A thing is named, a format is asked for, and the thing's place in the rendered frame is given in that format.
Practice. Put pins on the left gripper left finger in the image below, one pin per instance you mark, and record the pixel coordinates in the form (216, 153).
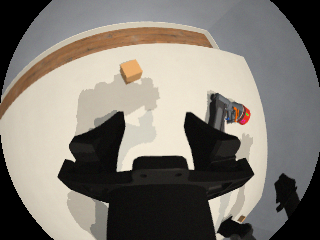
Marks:
(97, 150)

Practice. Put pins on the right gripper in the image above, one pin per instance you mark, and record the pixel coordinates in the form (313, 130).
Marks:
(283, 190)

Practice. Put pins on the small tan cube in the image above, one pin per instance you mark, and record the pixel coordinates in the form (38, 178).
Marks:
(130, 71)
(241, 219)

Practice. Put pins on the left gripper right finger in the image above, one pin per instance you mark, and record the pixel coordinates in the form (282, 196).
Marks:
(212, 150)

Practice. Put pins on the grey hose nozzle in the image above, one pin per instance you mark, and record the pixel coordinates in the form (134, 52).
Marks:
(221, 106)

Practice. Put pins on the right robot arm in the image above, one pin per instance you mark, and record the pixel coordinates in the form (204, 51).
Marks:
(230, 228)

